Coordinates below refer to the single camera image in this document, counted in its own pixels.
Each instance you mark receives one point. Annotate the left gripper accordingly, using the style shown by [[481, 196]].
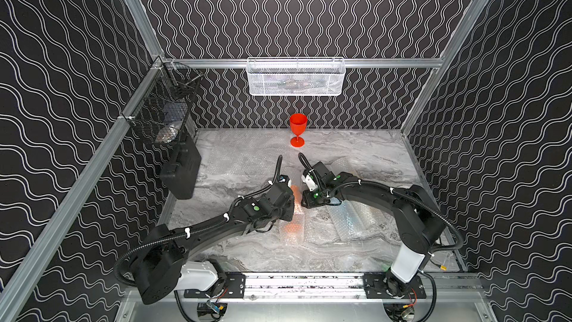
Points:
[[287, 199]]

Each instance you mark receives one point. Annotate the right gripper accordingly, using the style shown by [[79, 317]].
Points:
[[307, 203]]

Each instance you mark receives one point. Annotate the bubble orange glass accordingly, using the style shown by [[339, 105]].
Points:
[[293, 232]]

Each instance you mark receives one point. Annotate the red plastic wine glass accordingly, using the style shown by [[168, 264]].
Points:
[[298, 124]]

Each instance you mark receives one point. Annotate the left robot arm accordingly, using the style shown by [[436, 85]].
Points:
[[155, 267]]

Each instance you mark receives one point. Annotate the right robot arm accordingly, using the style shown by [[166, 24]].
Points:
[[423, 230]]

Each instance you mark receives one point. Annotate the bubble wrapped blue glass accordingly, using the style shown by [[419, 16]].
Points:
[[353, 220]]

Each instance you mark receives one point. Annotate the black speaker box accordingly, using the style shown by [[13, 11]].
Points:
[[180, 173]]

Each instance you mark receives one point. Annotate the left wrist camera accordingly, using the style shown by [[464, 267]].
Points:
[[281, 185]]

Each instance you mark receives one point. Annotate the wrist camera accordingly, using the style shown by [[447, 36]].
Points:
[[317, 172], [281, 185]]

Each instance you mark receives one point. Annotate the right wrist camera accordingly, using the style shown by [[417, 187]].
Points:
[[317, 172]]

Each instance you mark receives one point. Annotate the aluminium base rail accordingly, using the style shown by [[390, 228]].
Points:
[[335, 287]]

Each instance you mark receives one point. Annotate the white wire mesh basket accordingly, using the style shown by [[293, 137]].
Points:
[[296, 76]]

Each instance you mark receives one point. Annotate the black wire mesh basket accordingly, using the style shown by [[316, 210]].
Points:
[[161, 117]]

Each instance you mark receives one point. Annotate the aluminium frame corner post left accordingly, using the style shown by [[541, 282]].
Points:
[[143, 25]]

